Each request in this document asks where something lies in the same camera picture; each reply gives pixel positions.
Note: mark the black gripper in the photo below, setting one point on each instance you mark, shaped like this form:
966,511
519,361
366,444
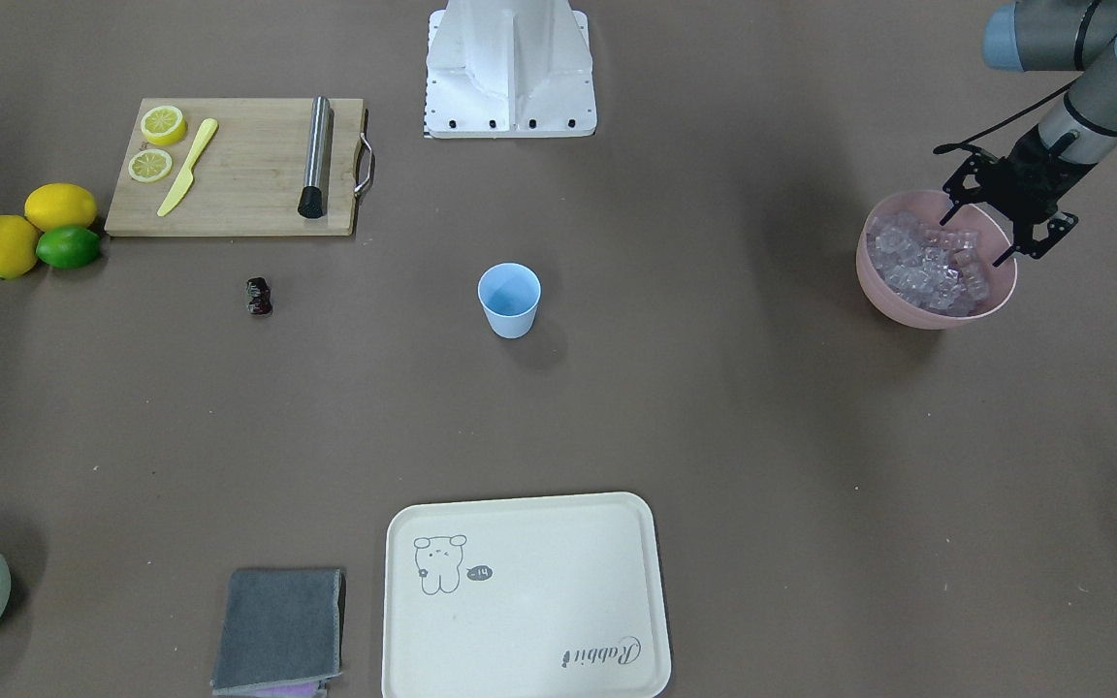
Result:
1032,174

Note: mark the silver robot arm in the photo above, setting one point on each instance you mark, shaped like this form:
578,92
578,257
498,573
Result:
1078,130

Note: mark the pile of ice cubes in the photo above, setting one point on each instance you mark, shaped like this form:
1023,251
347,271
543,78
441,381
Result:
937,269

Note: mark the light blue plastic cup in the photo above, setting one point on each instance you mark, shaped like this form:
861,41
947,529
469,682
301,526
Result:
509,295

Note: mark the pink bowl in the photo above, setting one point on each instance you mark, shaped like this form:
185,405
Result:
929,206

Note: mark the cream rabbit tray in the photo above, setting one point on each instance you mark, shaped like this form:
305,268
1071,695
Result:
544,596

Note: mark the steel muddler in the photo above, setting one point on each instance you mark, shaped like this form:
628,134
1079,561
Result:
313,198

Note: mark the yellow plastic knife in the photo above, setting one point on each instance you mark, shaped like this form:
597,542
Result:
185,176

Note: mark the wooden cutting board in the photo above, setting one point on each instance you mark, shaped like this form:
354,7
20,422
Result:
249,179

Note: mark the grey folded cloth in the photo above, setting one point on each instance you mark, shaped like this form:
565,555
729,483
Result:
281,633

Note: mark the lemon slice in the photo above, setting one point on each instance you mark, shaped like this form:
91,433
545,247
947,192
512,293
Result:
150,165
163,125

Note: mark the green lime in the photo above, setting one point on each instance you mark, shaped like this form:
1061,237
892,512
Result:
68,247

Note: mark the yellow lemon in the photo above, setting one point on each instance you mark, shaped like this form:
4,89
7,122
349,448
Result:
18,241
60,204

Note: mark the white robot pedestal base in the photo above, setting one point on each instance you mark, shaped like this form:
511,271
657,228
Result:
509,70

